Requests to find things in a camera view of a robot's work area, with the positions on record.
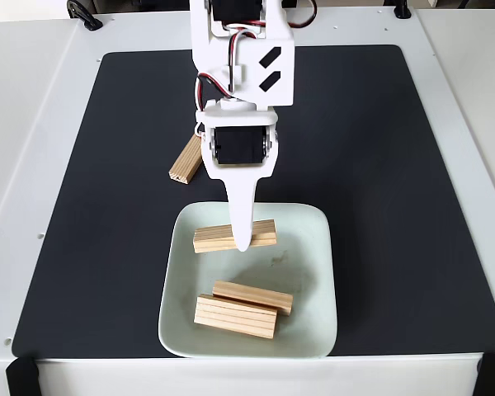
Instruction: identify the grooved wooden block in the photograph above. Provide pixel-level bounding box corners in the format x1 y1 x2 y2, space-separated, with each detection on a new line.
192 219 279 254
168 134 205 186
193 293 279 341
212 280 295 317

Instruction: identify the pale green square plate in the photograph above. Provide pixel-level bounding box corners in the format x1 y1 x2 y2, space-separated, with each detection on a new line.
158 200 339 359

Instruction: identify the black table mat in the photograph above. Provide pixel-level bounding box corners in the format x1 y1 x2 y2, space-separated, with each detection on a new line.
11 44 495 359

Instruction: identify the red black white servo cable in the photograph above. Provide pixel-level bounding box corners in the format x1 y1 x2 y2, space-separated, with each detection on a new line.
194 25 259 138

